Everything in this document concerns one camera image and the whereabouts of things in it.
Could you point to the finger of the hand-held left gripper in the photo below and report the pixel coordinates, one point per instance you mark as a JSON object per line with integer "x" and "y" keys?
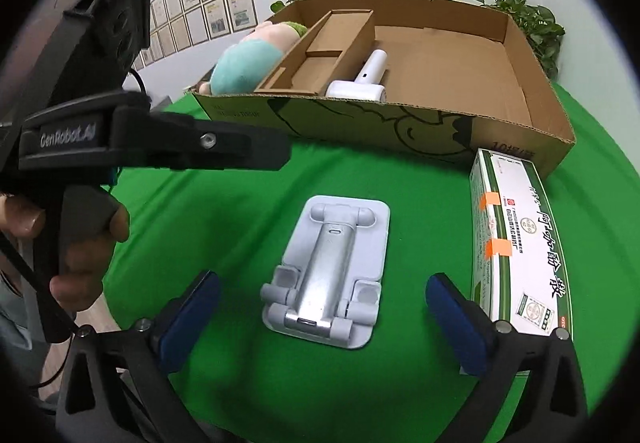
{"x": 210, "y": 140}

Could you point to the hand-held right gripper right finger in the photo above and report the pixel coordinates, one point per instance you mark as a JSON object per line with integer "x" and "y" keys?
{"x": 457, "y": 328}

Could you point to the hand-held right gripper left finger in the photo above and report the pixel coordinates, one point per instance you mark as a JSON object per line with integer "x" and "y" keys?
{"x": 190, "y": 323}

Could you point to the pink and teal plush pig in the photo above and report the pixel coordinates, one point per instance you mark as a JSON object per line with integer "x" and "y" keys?
{"x": 240, "y": 63}

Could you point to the small cardboard divider tray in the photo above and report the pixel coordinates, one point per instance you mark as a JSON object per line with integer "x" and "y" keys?
{"x": 320, "y": 73}

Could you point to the white folding phone stand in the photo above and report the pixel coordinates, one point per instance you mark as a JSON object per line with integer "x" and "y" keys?
{"x": 325, "y": 273}

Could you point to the white handheld device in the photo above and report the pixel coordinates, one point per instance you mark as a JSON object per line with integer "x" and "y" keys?
{"x": 370, "y": 68}

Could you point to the large cardboard box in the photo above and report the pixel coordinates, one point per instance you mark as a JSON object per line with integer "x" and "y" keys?
{"x": 450, "y": 73}

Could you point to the person's left hand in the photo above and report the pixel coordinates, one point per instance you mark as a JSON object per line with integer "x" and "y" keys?
{"x": 80, "y": 268}

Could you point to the green tablecloth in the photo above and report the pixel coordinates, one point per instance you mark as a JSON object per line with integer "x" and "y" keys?
{"x": 225, "y": 223}

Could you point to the green and white medicine box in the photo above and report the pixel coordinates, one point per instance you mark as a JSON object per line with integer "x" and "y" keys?
{"x": 520, "y": 243}

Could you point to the small green potted plant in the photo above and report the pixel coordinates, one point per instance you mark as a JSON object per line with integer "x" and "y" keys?
{"x": 535, "y": 23}

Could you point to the group of framed wall documents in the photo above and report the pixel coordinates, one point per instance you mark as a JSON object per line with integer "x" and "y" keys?
{"x": 200, "y": 3}

